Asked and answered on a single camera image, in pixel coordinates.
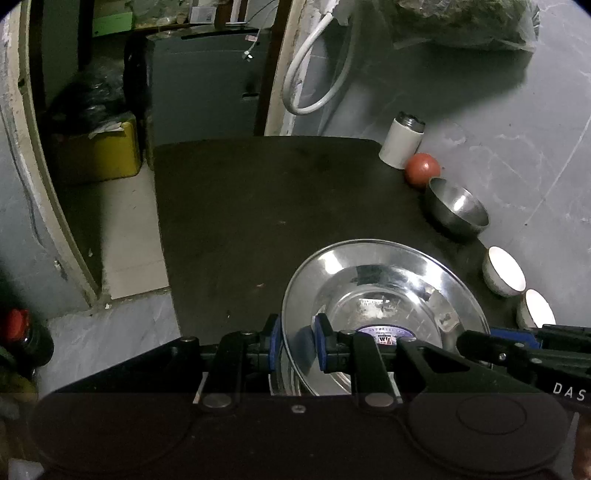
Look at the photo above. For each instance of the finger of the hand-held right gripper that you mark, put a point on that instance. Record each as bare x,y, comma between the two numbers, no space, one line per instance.
512,334
489,350

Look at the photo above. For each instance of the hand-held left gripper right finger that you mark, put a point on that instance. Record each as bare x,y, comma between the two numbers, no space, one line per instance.
319,342

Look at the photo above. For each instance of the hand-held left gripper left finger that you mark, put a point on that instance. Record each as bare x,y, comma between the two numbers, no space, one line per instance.
275,344

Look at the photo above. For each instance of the white ceramic bowl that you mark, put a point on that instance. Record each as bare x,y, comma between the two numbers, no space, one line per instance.
535,311
505,272

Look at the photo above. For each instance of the plain steel plate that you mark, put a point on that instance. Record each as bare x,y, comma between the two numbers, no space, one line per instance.
282,385

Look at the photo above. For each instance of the labelled steel plate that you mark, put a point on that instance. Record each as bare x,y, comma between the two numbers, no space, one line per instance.
383,300

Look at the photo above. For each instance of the steel bowl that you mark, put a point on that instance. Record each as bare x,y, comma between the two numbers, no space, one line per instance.
457,207

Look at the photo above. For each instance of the person's right forearm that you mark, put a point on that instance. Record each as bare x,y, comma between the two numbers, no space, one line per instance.
583,445

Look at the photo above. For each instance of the red tomato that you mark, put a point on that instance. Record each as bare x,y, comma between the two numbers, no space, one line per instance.
422,170

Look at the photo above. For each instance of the white thermos flask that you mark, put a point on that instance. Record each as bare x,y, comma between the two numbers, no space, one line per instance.
399,141

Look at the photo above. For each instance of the red capped dark bottle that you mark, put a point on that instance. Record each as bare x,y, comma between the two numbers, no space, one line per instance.
21,334

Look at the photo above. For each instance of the grey cabinet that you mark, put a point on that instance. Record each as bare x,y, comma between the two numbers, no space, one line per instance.
203,97

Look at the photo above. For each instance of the yellow box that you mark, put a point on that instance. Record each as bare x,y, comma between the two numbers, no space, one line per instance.
97,152

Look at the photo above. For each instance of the black plastic bag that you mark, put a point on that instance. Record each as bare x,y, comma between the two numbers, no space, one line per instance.
87,99

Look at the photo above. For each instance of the plastic bag of greens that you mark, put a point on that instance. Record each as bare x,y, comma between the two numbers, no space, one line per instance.
461,21

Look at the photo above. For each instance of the green box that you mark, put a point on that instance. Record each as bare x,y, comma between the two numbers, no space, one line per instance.
113,23

